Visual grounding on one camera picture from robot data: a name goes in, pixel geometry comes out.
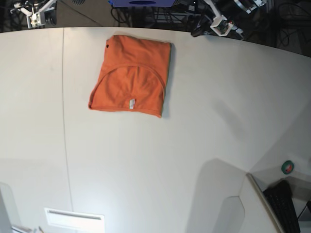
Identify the white paper box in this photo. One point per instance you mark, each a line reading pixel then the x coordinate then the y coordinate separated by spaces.
pixel 75 221

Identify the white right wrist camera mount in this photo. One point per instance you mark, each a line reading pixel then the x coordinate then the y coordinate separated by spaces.
pixel 38 13

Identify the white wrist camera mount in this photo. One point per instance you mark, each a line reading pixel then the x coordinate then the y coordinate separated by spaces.
pixel 220 24
pixel 38 13

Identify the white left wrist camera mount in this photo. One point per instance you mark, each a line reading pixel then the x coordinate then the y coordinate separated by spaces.
pixel 220 24

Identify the black keyboard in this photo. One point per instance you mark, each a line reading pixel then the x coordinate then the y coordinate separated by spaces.
pixel 280 200

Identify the green tape roll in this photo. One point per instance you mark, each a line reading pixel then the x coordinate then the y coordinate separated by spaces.
pixel 287 167

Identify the blue bin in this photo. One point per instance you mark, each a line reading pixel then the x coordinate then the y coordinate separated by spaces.
pixel 141 3

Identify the orange t-shirt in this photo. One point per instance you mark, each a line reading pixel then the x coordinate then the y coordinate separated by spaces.
pixel 133 76

